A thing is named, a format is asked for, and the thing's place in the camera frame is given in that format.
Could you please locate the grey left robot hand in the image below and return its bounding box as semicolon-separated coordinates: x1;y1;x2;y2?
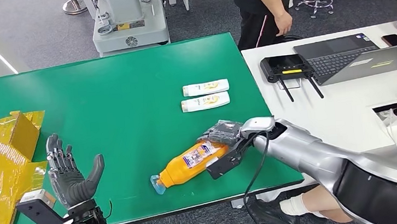
45;129;109;211

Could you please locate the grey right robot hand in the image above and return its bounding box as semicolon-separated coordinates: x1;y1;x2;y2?
195;115;278;150

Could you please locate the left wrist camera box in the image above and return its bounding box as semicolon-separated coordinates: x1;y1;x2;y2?
14;187;64;224

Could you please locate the black round floor base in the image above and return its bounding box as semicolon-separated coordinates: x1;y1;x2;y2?
275;33;303;43

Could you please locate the white shampoo bottle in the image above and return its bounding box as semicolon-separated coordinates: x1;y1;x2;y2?
180;91;232;114
182;78;231;98

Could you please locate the chrome office chair base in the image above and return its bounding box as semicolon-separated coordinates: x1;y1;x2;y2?
294;0;335;21

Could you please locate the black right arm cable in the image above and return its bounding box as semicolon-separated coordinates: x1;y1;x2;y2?
237;131;279;224

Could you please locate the seated person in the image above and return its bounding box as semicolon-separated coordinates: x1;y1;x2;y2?
248;175;397;224

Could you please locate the grey laptop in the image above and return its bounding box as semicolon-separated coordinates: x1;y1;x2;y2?
292;30;397;89

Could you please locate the black smartphone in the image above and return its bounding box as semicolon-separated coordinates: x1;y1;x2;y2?
381;34;397;48

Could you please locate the black controller with antennas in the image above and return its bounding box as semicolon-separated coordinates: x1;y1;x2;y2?
259;51;325;106

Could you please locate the orange bottle with clear cap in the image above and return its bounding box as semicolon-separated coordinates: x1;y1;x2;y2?
147;138;234;197

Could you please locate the chrome stanchion post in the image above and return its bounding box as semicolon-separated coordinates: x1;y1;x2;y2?
61;0;89;16

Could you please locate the grey wheeled machine base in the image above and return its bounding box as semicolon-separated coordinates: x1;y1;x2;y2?
85;0;172;58

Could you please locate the white cable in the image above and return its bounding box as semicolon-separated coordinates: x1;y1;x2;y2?
383;108;397;166

